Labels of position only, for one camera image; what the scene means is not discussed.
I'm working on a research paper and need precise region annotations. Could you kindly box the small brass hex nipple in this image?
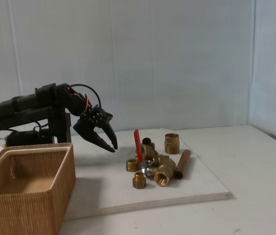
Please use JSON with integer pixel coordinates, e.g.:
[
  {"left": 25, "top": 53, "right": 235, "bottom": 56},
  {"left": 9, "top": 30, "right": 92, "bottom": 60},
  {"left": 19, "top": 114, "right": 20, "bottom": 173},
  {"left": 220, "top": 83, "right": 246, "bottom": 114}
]
[{"left": 132, "top": 171, "right": 148, "bottom": 189}]

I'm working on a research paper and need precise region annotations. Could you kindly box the copper pipe piece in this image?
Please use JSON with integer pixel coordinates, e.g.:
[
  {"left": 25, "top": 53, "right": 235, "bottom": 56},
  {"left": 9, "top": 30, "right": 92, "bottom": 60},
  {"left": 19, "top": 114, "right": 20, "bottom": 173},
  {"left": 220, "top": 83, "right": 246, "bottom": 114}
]
[{"left": 173, "top": 149, "right": 191, "bottom": 180}]

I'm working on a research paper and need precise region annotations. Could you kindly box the red shoulder servo wire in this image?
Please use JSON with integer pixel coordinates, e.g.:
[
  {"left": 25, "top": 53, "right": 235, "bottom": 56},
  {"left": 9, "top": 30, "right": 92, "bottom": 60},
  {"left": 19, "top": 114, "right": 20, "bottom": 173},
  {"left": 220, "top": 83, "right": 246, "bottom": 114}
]
[{"left": 33, "top": 119, "right": 50, "bottom": 131}]

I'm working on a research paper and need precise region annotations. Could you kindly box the black camera cable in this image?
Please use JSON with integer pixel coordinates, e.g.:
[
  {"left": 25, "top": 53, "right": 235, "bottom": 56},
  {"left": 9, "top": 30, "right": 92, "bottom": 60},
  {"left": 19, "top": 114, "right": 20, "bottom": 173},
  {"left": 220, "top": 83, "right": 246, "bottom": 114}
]
[{"left": 69, "top": 84, "right": 102, "bottom": 110}]

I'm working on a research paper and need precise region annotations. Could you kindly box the white plywood board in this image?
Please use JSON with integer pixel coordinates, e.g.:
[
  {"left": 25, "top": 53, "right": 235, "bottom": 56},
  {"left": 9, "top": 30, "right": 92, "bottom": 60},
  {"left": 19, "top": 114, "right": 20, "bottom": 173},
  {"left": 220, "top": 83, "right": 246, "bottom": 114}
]
[{"left": 64, "top": 128, "right": 234, "bottom": 220}]

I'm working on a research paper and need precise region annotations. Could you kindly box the short brass threaded sleeve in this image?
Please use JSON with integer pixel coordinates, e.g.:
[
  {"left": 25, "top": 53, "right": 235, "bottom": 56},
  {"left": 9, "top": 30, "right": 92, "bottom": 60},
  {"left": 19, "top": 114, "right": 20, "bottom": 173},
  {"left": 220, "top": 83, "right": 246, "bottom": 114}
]
[{"left": 164, "top": 133, "right": 179, "bottom": 155}]

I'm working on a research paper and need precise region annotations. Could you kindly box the small black gripper camera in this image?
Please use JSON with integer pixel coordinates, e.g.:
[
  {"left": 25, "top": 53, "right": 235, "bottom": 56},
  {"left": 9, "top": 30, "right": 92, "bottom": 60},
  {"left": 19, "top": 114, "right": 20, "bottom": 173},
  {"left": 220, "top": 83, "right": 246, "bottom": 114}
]
[{"left": 103, "top": 111, "right": 115, "bottom": 122}]

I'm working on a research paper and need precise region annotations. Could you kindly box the steel hex nut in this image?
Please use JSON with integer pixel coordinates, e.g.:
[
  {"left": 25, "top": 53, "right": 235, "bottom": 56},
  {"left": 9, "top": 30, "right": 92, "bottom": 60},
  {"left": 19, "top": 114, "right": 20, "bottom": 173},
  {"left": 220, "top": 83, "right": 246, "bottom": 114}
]
[{"left": 140, "top": 160, "right": 155, "bottom": 180}]

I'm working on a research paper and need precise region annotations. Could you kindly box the brass ball valve red handle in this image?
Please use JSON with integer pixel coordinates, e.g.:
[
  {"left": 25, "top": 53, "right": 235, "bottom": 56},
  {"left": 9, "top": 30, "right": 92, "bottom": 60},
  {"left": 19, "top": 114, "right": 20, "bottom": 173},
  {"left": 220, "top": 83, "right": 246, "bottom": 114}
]
[{"left": 133, "top": 129, "right": 177, "bottom": 187}]

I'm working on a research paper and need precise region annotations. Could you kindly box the large brass fitting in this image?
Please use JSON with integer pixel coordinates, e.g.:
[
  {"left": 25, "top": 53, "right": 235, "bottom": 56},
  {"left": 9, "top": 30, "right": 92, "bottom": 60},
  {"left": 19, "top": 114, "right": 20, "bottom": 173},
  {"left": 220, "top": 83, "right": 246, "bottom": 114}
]
[{"left": 135, "top": 137, "right": 160, "bottom": 164}]

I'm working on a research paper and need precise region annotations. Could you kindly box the brass double threaded nipple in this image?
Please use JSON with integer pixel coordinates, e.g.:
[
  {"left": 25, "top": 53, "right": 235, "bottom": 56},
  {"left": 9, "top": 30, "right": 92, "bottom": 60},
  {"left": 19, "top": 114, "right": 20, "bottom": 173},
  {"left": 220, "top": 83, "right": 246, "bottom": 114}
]
[{"left": 156, "top": 154, "right": 177, "bottom": 168}]

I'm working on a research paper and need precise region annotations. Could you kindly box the wrist servo wire bundle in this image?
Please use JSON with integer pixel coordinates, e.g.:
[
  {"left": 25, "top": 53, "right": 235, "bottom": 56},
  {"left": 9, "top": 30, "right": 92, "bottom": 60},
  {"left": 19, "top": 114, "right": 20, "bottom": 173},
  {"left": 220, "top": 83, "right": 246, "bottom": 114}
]
[{"left": 82, "top": 94, "right": 91, "bottom": 111}]

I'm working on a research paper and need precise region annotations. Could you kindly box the brass hex nut fitting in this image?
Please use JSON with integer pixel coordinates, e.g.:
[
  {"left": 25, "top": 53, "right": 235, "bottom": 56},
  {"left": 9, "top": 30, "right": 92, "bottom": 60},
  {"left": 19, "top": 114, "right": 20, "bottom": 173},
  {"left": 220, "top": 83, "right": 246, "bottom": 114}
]
[{"left": 125, "top": 158, "right": 141, "bottom": 173}]

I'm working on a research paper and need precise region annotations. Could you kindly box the brown corrugated box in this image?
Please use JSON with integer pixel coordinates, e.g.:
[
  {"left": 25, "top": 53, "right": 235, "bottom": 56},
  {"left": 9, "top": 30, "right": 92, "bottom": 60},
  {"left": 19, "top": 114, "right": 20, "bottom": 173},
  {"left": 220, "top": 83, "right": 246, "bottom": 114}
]
[{"left": 0, "top": 142, "right": 77, "bottom": 235}]

